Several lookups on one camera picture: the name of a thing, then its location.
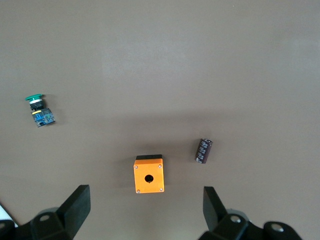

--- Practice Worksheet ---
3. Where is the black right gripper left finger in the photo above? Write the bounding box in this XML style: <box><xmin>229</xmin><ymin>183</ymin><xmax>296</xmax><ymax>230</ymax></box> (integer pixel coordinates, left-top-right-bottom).
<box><xmin>14</xmin><ymin>184</ymin><xmax>91</xmax><ymax>240</ymax></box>

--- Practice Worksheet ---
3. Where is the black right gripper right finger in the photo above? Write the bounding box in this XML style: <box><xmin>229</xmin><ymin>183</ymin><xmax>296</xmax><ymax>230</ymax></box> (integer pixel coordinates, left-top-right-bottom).
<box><xmin>199</xmin><ymin>186</ymin><xmax>251</xmax><ymax>240</ymax></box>

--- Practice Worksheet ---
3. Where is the green push button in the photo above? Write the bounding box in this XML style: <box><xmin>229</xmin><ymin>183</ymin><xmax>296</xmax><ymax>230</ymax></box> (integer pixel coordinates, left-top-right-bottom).
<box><xmin>24</xmin><ymin>93</ymin><xmax>57</xmax><ymax>128</ymax></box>

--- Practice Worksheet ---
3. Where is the dark cylindrical capacitor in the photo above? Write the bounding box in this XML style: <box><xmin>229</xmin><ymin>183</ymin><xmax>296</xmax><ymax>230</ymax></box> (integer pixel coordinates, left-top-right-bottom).
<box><xmin>194</xmin><ymin>137</ymin><xmax>214</xmax><ymax>165</ymax></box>

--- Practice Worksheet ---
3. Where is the orange button enclosure box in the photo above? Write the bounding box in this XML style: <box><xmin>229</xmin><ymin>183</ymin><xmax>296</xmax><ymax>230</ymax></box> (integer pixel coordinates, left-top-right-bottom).
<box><xmin>133</xmin><ymin>154</ymin><xmax>166</xmax><ymax>195</ymax></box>

